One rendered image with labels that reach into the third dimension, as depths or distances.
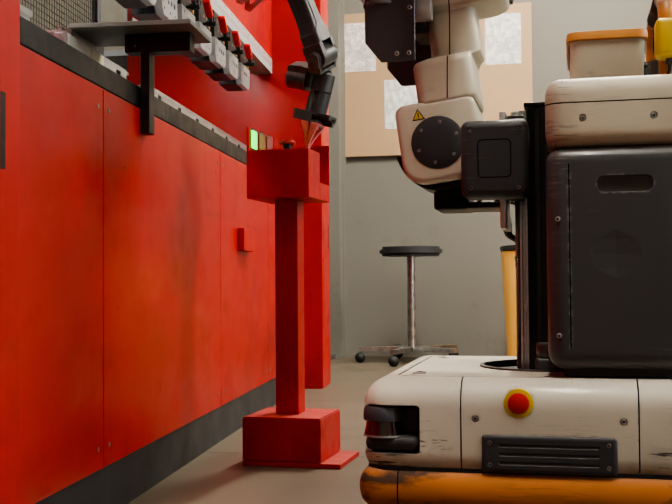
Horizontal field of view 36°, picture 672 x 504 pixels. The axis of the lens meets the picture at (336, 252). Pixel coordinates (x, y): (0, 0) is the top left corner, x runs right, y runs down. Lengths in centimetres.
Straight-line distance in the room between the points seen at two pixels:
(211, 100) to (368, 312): 218
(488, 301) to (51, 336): 455
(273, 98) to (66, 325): 273
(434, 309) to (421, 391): 432
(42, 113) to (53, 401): 48
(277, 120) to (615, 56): 256
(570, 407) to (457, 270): 436
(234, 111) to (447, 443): 284
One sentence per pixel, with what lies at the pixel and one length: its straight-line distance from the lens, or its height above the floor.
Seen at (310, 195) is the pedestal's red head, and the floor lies 66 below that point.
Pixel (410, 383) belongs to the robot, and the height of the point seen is 27.
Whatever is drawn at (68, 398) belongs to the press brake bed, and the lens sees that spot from 187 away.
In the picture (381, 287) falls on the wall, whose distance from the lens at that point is 621.
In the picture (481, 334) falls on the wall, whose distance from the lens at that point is 614.
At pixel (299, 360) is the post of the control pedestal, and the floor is 25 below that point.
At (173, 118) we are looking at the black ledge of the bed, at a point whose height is 85.
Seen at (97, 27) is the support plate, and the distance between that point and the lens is 227.
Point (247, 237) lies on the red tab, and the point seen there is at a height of 59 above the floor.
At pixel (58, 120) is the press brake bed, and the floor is 73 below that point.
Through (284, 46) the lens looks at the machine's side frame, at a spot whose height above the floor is 146.
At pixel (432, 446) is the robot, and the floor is 16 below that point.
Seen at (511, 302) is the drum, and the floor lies 33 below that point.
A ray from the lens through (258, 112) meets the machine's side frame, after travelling 445.
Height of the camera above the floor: 45
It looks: 2 degrees up
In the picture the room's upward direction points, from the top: straight up
